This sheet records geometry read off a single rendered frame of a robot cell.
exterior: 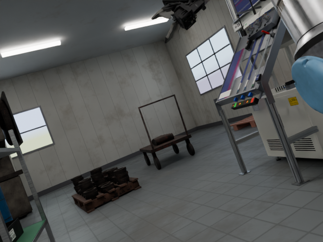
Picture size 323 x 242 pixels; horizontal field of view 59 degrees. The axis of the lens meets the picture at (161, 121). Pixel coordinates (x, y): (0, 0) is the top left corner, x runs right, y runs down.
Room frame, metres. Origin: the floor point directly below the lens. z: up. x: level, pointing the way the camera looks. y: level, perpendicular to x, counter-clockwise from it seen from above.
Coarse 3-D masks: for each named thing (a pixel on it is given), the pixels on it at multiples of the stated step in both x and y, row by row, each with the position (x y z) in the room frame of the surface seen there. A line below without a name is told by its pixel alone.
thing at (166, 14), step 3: (171, 9) 1.09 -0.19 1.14; (159, 12) 1.07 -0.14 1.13; (162, 12) 1.07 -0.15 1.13; (165, 12) 1.08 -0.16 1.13; (168, 12) 1.08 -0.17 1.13; (171, 12) 1.08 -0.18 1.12; (156, 15) 1.07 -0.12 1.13; (159, 15) 1.07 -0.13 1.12; (162, 15) 1.06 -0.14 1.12; (165, 15) 1.06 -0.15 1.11; (168, 15) 1.07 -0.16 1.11; (153, 18) 1.07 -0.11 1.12; (156, 18) 1.08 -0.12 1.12; (168, 18) 1.05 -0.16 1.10
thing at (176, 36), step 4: (172, 24) 1.16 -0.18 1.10; (176, 24) 1.16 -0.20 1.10; (172, 28) 1.16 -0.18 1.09; (176, 28) 1.16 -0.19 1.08; (168, 32) 1.18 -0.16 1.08; (172, 32) 1.17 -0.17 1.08; (176, 32) 1.16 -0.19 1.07; (168, 36) 1.18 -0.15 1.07; (172, 36) 1.18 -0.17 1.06; (176, 36) 1.17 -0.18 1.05; (168, 40) 1.19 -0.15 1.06
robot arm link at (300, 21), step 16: (272, 0) 0.58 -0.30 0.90; (288, 0) 0.54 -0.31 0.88; (304, 0) 0.52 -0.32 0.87; (320, 0) 0.51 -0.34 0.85; (288, 16) 0.54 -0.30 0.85; (304, 16) 0.52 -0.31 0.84; (320, 16) 0.50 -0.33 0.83; (304, 32) 0.52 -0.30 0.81; (320, 32) 0.48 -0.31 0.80; (304, 48) 0.51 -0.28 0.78; (320, 48) 0.48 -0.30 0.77; (304, 64) 0.49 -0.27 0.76; (320, 64) 0.47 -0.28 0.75; (304, 80) 0.51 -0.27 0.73; (320, 80) 0.47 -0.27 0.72; (304, 96) 0.54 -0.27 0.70; (320, 96) 0.49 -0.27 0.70; (320, 112) 0.52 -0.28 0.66
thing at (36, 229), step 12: (12, 132) 2.22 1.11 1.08; (0, 156) 2.04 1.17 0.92; (24, 168) 2.21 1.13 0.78; (36, 192) 2.23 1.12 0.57; (36, 204) 2.21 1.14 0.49; (0, 216) 1.38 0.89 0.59; (0, 228) 1.37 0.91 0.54; (24, 228) 2.18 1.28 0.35; (36, 228) 2.02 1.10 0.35; (48, 228) 2.21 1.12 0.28; (24, 240) 1.80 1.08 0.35; (36, 240) 1.78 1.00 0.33
